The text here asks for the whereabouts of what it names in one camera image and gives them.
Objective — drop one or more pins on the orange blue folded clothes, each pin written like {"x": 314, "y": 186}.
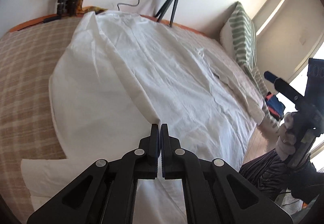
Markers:
{"x": 275, "y": 107}

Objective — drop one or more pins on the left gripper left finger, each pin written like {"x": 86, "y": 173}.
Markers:
{"x": 142, "y": 163}

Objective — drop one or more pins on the green patterned white pillow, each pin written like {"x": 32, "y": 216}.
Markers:
{"x": 238, "y": 38}

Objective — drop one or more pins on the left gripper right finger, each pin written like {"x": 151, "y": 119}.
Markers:
{"x": 177, "y": 163}

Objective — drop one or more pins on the right hand white glove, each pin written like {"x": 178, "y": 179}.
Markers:
{"x": 286, "y": 140}

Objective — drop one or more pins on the dark striped trousers leg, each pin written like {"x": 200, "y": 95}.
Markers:
{"x": 267, "y": 173}

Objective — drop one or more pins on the black mini tripod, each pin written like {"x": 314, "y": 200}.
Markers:
{"x": 163, "y": 10}

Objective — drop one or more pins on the white long-sleeve shirt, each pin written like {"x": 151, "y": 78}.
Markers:
{"x": 120, "y": 74}

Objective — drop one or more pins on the plaid beige bed blanket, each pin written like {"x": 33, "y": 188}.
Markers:
{"x": 28, "y": 58}

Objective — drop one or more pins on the orange floral bed sheet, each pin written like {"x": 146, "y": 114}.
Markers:
{"x": 52, "y": 17}

